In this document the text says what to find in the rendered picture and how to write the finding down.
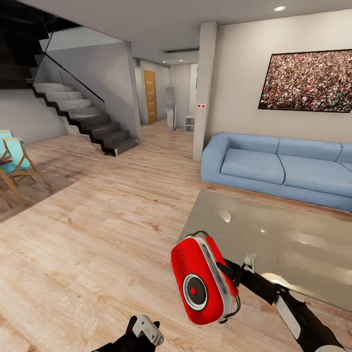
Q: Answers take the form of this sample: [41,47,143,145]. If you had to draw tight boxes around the radio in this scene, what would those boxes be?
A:
[171,234,241,326]

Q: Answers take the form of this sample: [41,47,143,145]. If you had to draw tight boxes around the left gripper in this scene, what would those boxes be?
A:
[120,315,160,352]

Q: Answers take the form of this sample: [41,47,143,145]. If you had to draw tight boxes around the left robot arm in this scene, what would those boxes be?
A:
[91,313,164,352]

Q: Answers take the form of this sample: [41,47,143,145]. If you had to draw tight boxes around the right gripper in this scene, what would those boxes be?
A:
[216,259,265,295]

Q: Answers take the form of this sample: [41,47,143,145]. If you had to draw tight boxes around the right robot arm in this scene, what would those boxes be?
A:
[216,253,348,352]

